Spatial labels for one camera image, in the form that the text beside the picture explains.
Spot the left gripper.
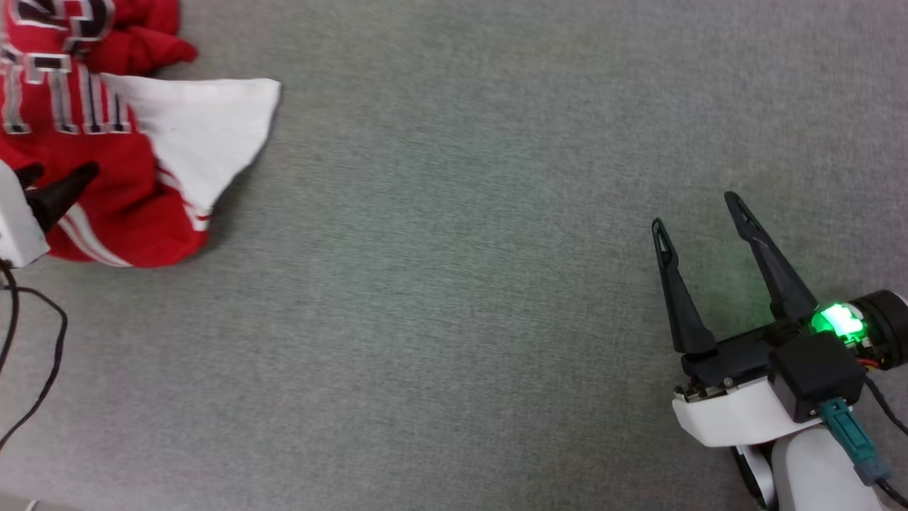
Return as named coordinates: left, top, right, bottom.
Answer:
left=0, top=159, right=101, bottom=270

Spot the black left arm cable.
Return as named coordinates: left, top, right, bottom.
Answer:
left=0, top=260, right=69, bottom=451

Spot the red white jersey garment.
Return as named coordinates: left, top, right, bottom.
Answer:
left=0, top=0, right=282, bottom=269

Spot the grey fabric sofa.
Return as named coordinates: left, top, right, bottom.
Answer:
left=0, top=0, right=908, bottom=511

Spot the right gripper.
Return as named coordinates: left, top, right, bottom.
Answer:
left=651, top=192, right=908, bottom=448

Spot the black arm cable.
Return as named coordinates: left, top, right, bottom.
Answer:
left=861, top=375, right=908, bottom=507
left=0, top=260, right=69, bottom=451

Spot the teal right camera connector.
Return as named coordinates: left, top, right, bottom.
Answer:
left=819, top=397, right=894, bottom=488

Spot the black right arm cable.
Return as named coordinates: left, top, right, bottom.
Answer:
left=861, top=375, right=908, bottom=507

